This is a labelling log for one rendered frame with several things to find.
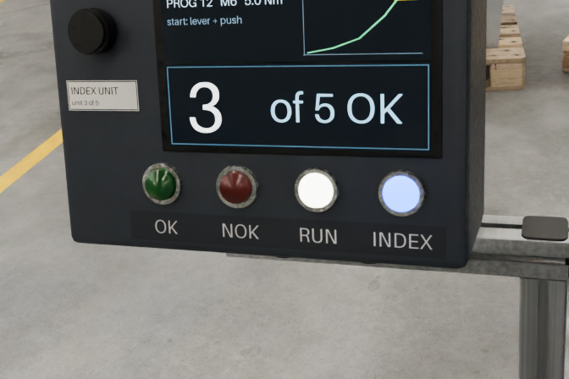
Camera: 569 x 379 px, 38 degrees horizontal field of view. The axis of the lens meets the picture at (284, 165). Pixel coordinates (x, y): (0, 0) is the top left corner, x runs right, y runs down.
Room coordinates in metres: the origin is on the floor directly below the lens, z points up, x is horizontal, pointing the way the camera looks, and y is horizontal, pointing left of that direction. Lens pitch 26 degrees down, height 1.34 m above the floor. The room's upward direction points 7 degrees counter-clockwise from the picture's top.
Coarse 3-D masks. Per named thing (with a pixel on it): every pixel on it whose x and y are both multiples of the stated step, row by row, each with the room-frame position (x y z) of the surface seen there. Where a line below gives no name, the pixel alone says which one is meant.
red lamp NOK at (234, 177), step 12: (228, 168) 0.44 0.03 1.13; (240, 168) 0.44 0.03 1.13; (228, 180) 0.44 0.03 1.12; (240, 180) 0.44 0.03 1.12; (252, 180) 0.44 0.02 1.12; (228, 192) 0.44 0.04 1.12; (240, 192) 0.43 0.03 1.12; (252, 192) 0.44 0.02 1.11; (228, 204) 0.44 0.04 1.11; (240, 204) 0.44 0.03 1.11
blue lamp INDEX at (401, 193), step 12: (384, 180) 0.41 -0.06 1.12; (396, 180) 0.40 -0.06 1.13; (408, 180) 0.40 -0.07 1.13; (420, 180) 0.41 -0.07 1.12; (384, 192) 0.41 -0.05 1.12; (396, 192) 0.40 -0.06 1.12; (408, 192) 0.40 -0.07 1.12; (420, 192) 0.40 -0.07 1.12; (384, 204) 0.41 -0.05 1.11; (396, 204) 0.40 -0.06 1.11; (408, 204) 0.40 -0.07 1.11; (420, 204) 0.40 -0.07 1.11
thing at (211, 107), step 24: (168, 72) 0.47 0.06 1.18; (192, 72) 0.47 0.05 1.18; (216, 72) 0.46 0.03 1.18; (240, 72) 0.46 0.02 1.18; (168, 96) 0.47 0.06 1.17; (192, 96) 0.46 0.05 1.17; (216, 96) 0.46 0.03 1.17; (240, 96) 0.45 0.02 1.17; (168, 120) 0.47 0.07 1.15; (192, 120) 0.46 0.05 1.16; (216, 120) 0.46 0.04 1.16; (240, 120) 0.45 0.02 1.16; (192, 144) 0.46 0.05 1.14; (216, 144) 0.45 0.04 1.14; (240, 144) 0.45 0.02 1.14
